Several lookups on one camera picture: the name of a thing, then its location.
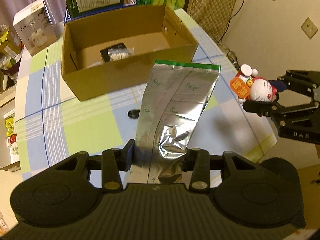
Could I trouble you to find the silver foil bag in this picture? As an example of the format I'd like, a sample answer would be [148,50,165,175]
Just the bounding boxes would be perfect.
[125,60,221,184]

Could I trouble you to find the blue flat box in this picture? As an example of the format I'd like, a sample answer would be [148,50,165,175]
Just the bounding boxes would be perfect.
[64,0,137,25]

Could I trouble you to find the brown cardboard box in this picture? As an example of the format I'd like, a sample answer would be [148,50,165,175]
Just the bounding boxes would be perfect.
[61,5,198,101]

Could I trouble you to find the black shaver box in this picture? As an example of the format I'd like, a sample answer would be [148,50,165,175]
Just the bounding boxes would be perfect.
[100,42,127,62]

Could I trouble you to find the open floor box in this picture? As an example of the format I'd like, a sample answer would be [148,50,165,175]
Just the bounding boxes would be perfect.
[1,109,21,172]

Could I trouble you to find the white humidifier box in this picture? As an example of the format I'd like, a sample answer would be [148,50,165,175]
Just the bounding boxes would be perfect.
[13,0,57,56]

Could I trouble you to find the doraemon lucky cat figure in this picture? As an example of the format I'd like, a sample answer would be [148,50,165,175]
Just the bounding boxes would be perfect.
[229,64,279,104]

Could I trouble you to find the cotton swab bag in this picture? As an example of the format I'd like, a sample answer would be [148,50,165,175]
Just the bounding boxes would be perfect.
[107,48,135,61]

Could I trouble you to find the checkered tablecloth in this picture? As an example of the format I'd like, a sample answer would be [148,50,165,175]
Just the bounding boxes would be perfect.
[15,9,277,179]

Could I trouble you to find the quilted beige chair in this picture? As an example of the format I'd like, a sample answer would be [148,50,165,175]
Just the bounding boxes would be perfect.
[187,0,236,42]

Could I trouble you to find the black power cable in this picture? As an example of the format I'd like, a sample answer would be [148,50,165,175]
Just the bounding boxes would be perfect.
[217,0,258,66]

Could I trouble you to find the brown floor carton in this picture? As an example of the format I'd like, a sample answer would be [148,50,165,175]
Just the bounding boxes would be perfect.
[1,24,24,90]

